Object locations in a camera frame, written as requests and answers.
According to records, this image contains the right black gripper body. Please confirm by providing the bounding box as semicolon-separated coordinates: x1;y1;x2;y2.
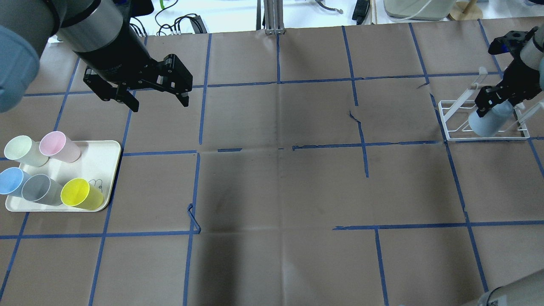
488;30;543;102

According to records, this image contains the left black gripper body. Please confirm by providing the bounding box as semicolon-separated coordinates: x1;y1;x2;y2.
83;36;168;96

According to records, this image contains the light blue cup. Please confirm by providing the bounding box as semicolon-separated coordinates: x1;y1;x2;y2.
468;101;513;138

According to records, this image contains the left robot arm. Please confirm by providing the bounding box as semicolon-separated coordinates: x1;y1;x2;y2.
0;0;193;113

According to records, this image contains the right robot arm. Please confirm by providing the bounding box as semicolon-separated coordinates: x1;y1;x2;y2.
475;26;544;118

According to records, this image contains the pink cup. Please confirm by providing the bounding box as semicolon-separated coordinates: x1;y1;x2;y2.
39;130;82;163

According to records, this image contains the pale green cup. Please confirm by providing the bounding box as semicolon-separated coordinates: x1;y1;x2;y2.
4;135;49;167

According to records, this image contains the yellow cup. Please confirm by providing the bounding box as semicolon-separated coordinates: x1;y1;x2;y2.
60;178;104;210

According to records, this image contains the grey cup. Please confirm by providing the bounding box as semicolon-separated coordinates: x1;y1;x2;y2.
21;174;62;207

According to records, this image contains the blue cup on tray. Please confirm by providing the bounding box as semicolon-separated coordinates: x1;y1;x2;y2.
0;167;31;198

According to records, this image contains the white wire cup rack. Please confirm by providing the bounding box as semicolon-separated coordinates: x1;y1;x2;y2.
438;67;544;142

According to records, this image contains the black cable bundle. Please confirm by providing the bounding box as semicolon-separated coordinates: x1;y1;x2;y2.
127;0;209;37

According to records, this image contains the aluminium frame post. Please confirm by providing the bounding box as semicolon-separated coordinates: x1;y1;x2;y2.
262;0;285;36

